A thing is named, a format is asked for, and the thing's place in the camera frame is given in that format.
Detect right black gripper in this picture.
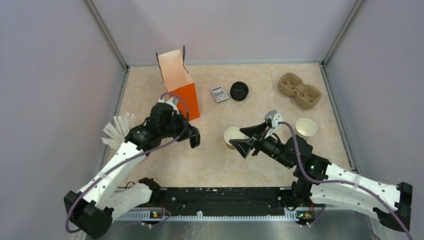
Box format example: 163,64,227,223
229,120,294,169

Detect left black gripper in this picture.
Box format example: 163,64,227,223
160,110,200,142

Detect single brown paper cup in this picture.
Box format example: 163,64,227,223
223,126,246,150

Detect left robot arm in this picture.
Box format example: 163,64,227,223
64,97,200,239

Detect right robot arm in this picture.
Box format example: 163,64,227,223
226,122,413,233

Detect stack of black lids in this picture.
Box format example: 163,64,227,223
230,81,249,101

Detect playing card box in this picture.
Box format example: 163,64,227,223
210,86,229,104

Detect orange paper bag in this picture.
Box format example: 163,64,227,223
156,48,200,121

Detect stack of brown paper cups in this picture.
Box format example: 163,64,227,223
294,118,318,141

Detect brown pulp cup carrier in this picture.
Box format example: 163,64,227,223
277,72,322,110

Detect white plastic stirrers bundle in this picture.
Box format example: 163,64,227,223
101,112,136,150

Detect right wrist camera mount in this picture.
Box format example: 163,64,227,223
264,110,284,139

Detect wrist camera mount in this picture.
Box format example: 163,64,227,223
164,96,180,115
264,110,284,139

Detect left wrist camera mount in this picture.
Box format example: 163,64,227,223
164,96,180,115

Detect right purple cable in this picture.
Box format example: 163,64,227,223
278,121,415,240

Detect purple cable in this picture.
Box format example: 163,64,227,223
64,92,190,234
278,121,415,240

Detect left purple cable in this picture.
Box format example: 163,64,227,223
64,92,190,234

